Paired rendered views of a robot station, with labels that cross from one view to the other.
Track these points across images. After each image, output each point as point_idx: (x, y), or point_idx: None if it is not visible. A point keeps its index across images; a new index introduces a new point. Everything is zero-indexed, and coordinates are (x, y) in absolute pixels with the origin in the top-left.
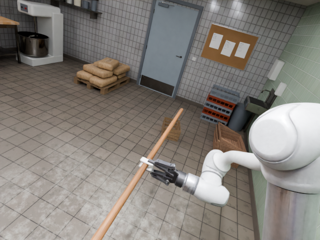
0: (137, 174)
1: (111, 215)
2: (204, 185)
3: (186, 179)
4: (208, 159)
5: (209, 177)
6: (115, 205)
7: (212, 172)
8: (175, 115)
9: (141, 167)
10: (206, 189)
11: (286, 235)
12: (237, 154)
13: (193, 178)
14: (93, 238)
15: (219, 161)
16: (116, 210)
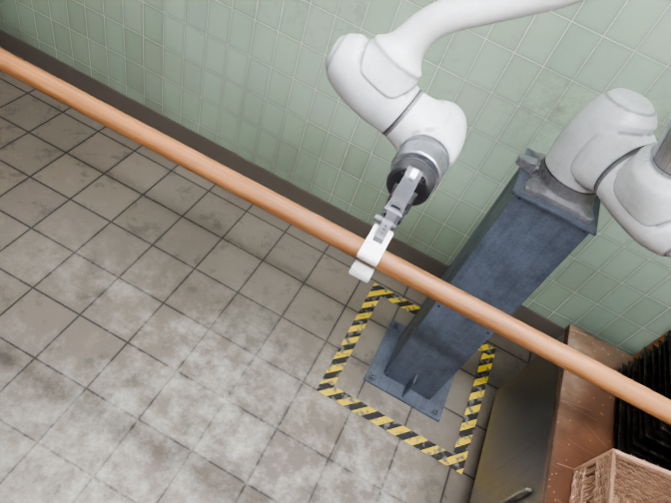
0: (437, 282)
1: (591, 361)
2: (451, 135)
3: (437, 165)
4: (382, 81)
5: (432, 112)
6: (559, 353)
7: (417, 96)
8: (3, 59)
9: (403, 266)
10: (457, 138)
11: None
12: (491, 2)
13: (433, 148)
14: (656, 402)
15: (415, 57)
16: (574, 350)
